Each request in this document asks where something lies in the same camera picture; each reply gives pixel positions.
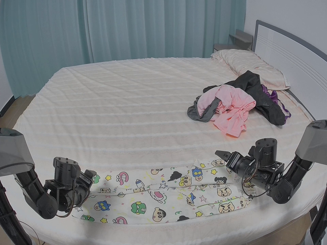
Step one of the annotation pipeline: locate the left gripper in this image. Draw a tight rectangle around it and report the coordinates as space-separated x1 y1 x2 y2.
60 170 98 211

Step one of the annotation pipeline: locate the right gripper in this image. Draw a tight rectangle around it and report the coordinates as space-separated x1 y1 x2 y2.
215 150 266 188

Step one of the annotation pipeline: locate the white printed pyjama garment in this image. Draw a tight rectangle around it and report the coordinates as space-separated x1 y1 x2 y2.
70 158 256 225

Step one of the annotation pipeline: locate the pile of clothes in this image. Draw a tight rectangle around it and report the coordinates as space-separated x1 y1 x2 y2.
187 70 292 138

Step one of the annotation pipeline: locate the bed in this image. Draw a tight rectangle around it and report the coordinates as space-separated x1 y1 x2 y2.
0 19 327 243

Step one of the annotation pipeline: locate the cream pillow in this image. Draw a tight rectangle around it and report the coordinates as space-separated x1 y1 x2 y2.
211 49 292 90

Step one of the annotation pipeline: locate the grey bedside table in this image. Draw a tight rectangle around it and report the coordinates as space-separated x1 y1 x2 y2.
213 29 254 52

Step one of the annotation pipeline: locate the blue-green curtain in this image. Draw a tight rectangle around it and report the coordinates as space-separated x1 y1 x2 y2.
0 0 247 99

